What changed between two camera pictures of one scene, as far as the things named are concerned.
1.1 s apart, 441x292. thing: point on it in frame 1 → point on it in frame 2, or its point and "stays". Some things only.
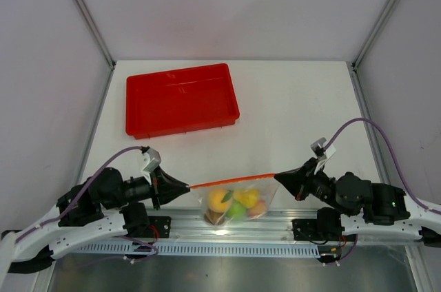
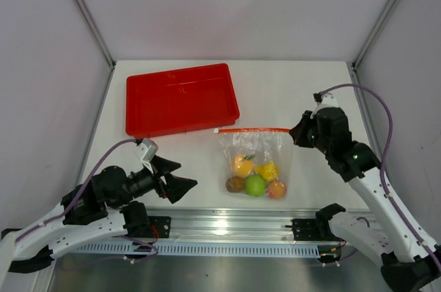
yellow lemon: [248, 197] → [269, 170]
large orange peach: [215, 200] → [243, 165]
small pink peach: [259, 209] → [276, 189]
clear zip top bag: [238, 200] → [258, 162]
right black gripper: [298, 180] → [298, 133]
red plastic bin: [169, 102] stays
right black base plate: [306, 230] stays
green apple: [236, 211] → [255, 185]
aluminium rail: [193, 224] stays
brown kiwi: [216, 218] → [234, 184]
